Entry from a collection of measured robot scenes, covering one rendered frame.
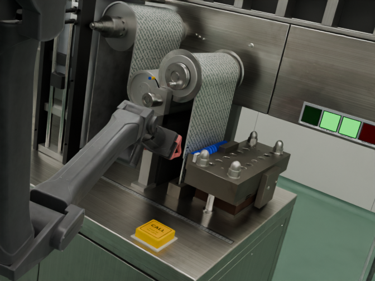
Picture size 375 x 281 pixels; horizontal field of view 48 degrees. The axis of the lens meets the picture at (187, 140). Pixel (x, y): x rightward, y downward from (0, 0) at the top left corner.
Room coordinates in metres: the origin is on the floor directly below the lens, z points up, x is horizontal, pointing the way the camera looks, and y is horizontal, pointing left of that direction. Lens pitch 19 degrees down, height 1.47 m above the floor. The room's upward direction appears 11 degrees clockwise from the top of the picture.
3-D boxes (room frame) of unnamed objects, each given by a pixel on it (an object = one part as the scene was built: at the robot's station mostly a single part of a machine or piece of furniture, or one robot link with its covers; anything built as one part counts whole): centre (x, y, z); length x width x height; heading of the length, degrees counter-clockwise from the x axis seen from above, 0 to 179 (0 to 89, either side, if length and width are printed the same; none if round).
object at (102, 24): (1.24, 0.31, 1.34); 0.06 x 0.03 x 0.03; 150
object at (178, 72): (1.17, 0.06, 1.25); 0.07 x 0.02 x 0.07; 60
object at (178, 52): (1.18, 0.06, 1.25); 0.15 x 0.01 x 0.15; 60
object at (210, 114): (1.26, -0.06, 1.11); 0.23 x 0.01 x 0.18; 150
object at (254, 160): (1.23, -0.18, 1.00); 0.40 x 0.16 x 0.06; 150
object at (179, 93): (1.29, -0.01, 1.25); 0.26 x 0.12 x 0.12; 150
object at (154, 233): (0.90, 0.03, 0.91); 0.07 x 0.07 x 0.02; 60
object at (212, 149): (1.25, -0.08, 1.03); 0.21 x 0.04 x 0.03; 150
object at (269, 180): (1.20, -0.27, 0.97); 0.10 x 0.03 x 0.11; 150
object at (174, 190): (1.26, -0.06, 0.92); 0.28 x 0.04 x 0.04; 150
